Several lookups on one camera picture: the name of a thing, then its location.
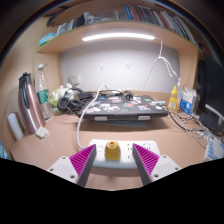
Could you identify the wooden shelf unit with books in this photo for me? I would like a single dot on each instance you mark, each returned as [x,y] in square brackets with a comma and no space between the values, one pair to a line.
[66,41]

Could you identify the white light bar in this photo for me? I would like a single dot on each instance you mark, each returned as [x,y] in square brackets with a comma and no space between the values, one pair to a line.
[118,36]

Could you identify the clear plastic water bottle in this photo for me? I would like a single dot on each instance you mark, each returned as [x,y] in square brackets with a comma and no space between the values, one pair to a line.
[42,96]

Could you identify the blue and white box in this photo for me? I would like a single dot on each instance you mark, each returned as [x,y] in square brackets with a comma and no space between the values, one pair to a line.
[186,103]

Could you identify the black laptop with stickers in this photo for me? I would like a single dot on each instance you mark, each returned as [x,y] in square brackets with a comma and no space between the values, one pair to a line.
[123,108]

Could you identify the white wall hook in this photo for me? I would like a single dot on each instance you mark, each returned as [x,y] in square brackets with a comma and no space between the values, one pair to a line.
[101,67]
[128,66]

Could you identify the white and green plush toy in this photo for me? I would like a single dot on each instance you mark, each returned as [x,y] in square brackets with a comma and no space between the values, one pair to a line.
[56,96]

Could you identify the grey laptop stand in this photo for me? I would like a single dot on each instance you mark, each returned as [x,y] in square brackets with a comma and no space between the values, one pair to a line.
[123,123]

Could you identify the yellow squeeze bottle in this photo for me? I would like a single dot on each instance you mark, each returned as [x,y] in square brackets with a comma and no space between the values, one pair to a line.
[173,101]

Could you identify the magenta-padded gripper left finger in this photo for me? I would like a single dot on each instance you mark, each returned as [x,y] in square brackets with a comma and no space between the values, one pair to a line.
[83,160]

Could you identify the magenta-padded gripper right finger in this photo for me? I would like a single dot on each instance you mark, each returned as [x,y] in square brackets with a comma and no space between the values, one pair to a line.
[146,160]

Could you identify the black monitor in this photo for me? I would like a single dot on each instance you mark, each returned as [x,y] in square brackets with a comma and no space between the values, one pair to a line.
[213,86]

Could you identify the small white block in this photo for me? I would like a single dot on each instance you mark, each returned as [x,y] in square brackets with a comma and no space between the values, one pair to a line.
[42,132]

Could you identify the white wall outlet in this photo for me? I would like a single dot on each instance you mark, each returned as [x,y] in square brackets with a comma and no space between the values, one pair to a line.
[75,79]

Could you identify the black headphones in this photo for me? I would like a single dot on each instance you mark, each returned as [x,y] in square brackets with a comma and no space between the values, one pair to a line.
[63,103]

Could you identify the white cylinder tube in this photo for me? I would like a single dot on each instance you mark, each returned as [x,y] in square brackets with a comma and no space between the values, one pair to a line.
[15,126]

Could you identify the pink metal thermos bottle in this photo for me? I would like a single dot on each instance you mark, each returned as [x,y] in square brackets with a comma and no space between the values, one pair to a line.
[31,110]

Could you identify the clear pump bottle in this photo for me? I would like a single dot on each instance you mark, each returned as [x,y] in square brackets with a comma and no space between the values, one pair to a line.
[179,93]

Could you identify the white and blue keyboard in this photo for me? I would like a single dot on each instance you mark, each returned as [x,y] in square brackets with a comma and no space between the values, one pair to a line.
[215,150]

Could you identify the white power strip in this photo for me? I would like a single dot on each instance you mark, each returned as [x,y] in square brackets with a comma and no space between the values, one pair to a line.
[126,150]

